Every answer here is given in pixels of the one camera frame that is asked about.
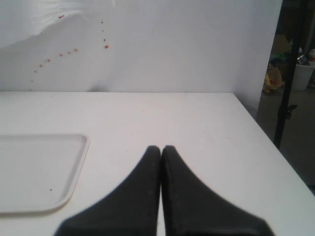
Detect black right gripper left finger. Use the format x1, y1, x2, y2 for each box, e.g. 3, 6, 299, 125
55, 146, 161, 236

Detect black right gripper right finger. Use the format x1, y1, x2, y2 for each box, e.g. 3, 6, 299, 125
161, 146, 274, 236

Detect white rectangular plastic tray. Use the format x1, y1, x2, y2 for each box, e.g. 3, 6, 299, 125
0, 133, 90, 215

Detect black tripod stand pole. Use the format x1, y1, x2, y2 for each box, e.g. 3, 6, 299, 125
273, 0, 309, 149

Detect yellow plush toy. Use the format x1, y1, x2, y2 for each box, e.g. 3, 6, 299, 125
262, 67, 283, 94

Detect white plastic bucket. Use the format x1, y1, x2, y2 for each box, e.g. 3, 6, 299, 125
292, 64, 314, 91

